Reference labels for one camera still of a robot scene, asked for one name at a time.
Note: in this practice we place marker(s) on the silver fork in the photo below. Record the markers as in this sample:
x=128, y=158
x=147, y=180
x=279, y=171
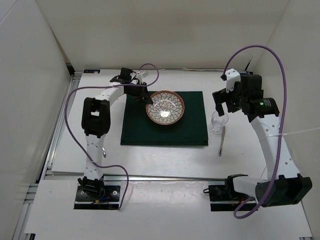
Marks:
x=104, y=152

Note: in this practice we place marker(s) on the orange patterned plate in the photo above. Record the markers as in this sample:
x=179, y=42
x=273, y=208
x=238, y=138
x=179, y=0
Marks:
x=167, y=108

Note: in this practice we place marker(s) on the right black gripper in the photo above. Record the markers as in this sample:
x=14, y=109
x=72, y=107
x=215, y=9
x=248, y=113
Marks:
x=222, y=96

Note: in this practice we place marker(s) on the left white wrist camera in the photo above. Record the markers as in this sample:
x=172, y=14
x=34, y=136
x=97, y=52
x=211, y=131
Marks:
x=141, y=75

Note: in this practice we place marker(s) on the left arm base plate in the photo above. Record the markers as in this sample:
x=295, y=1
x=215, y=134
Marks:
x=96, y=195

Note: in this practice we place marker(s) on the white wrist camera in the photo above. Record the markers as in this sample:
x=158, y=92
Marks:
x=231, y=76
x=141, y=75

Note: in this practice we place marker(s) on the dark green cloth napkin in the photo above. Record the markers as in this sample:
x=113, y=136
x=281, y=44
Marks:
x=191, y=130

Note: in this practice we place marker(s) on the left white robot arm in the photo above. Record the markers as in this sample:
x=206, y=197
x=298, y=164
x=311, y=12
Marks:
x=96, y=123

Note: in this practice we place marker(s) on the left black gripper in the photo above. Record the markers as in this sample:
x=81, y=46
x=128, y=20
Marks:
x=144, y=95

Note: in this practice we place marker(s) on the silver knife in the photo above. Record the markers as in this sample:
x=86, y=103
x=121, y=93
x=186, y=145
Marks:
x=223, y=133

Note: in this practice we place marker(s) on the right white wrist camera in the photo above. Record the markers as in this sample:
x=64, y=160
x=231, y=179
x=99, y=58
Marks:
x=231, y=76

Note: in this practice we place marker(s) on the clear drinking glass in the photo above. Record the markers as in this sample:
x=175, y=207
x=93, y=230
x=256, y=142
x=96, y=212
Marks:
x=218, y=122

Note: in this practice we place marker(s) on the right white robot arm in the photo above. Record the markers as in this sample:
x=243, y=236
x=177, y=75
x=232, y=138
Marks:
x=243, y=92

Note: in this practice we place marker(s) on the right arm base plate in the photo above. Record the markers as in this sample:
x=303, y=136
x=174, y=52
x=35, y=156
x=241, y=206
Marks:
x=221, y=200

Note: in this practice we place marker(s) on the white zip tie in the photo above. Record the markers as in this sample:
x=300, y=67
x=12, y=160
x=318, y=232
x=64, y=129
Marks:
x=295, y=132

